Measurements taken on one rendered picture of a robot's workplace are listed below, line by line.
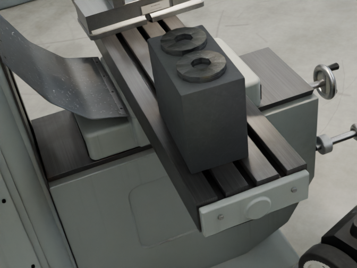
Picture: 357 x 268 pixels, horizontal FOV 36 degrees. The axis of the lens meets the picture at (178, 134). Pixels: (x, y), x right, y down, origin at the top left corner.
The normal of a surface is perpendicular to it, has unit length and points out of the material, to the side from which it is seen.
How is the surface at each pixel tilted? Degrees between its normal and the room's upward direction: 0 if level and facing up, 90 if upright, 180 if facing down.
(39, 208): 89
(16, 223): 88
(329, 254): 12
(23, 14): 0
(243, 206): 90
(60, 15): 0
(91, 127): 0
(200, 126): 90
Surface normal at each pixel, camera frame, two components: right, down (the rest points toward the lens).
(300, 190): 0.36, 0.56
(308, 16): -0.11, -0.77
